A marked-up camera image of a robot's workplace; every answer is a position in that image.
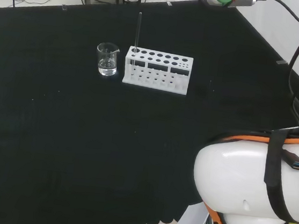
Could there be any clear glass rod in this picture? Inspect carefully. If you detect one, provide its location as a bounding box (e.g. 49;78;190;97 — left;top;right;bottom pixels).
132;11;143;68

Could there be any white test tube rack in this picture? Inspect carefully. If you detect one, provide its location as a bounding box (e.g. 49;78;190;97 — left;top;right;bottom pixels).
121;45;195;96

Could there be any clear glass beaker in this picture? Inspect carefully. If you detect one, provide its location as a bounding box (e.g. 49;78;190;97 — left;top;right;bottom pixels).
93;41;120;78

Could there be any black usb plug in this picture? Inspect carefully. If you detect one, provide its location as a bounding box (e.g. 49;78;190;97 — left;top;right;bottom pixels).
279;148;299;171

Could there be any black bench cloth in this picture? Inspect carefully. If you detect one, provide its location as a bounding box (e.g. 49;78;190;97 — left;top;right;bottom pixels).
0;0;299;224

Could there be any thick black cable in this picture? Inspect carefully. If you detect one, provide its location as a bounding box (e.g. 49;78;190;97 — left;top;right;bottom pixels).
251;0;299;45

